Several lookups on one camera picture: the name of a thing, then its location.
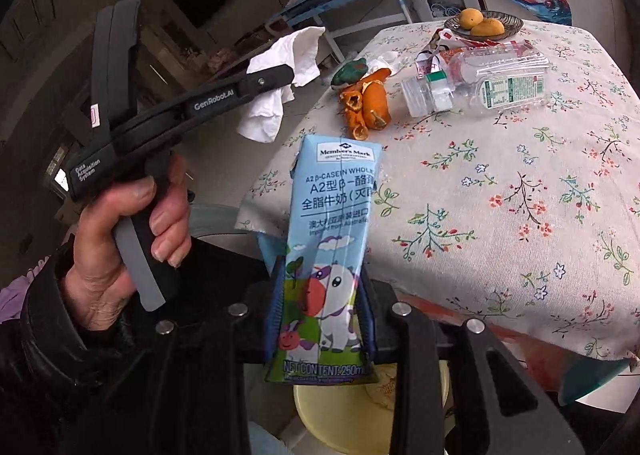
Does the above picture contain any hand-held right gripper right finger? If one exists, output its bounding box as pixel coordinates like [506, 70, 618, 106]
[357, 265, 586, 455]

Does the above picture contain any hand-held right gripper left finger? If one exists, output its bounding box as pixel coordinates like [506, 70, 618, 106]
[57, 255, 288, 455]

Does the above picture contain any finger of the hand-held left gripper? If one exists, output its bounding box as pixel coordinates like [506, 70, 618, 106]
[243, 64, 296, 95]

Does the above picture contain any white tissue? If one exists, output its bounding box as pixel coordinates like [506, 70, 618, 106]
[236, 26, 327, 143]

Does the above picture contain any yellow bin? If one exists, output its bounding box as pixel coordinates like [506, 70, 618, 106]
[294, 365, 453, 455]

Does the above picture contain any blue milk carton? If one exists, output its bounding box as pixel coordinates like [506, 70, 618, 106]
[264, 132, 385, 386]

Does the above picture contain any white packet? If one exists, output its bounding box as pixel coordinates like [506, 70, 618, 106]
[372, 51, 401, 73]

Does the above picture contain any red snack bag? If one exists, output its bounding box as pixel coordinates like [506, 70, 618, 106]
[416, 29, 481, 78]

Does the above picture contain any person's left forearm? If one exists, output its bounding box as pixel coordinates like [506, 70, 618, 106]
[0, 242, 166, 455]

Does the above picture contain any person's left hand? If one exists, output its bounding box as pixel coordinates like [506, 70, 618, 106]
[60, 155, 193, 336]

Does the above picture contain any green plush toy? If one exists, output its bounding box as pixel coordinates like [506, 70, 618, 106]
[331, 59, 370, 86]

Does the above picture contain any small clear plastic jar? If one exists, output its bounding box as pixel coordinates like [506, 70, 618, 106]
[400, 70, 455, 118]

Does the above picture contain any floral tablecloth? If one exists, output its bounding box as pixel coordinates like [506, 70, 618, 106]
[235, 20, 640, 361]

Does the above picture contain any clear plastic bottle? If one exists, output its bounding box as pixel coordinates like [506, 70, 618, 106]
[446, 41, 551, 111]

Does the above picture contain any metal fruit plate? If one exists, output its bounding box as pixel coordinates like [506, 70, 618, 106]
[444, 10, 524, 41]

